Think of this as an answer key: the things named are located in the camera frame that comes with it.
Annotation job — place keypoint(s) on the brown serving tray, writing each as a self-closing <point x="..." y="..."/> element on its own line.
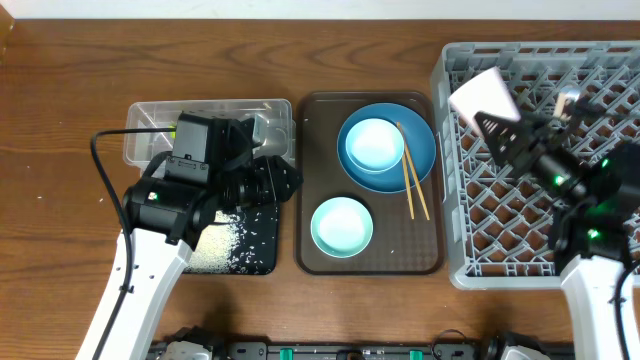
<point x="408" y="235"/>

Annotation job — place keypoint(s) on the white rice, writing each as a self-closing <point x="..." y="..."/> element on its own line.
<point x="215" y="247"/>

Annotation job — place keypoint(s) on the green yellow snack wrapper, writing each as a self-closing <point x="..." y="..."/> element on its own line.
<point x="173" y="133"/>

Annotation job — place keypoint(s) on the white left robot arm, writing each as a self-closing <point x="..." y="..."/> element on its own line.
<point x="211" y="167"/>

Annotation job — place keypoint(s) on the light blue bowl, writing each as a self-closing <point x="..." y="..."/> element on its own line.
<point x="374" y="145"/>

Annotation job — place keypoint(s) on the pink plastic cup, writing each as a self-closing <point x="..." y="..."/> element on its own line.
<point x="487" y="93"/>

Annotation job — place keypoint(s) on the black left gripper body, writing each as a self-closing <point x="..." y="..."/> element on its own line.
<point x="247" y="189"/>

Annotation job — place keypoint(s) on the clear plastic waste bin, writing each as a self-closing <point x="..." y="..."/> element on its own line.
<point x="139" y="149"/>

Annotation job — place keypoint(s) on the mint green small bowl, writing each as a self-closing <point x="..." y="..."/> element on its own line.
<point x="341" y="227"/>

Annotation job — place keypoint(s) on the dark blue plate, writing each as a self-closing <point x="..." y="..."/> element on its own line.
<point x="419" y="136"/>

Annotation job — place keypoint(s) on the wooden chopstick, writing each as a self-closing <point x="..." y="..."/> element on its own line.
<point x="413" y="173"/>
<point x="407" y="185"/>

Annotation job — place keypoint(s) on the grey dishwasher rack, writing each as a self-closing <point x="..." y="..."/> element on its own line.
<point x="496" y="226"/>

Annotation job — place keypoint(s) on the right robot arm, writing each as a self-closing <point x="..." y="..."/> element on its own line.
<point x="588" y="234"/>

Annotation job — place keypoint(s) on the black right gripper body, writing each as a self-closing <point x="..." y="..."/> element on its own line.
<point x="535" y="156"/>

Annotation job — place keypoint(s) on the black food waste tray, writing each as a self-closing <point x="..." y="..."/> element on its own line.
<point x="260" y="240"/>

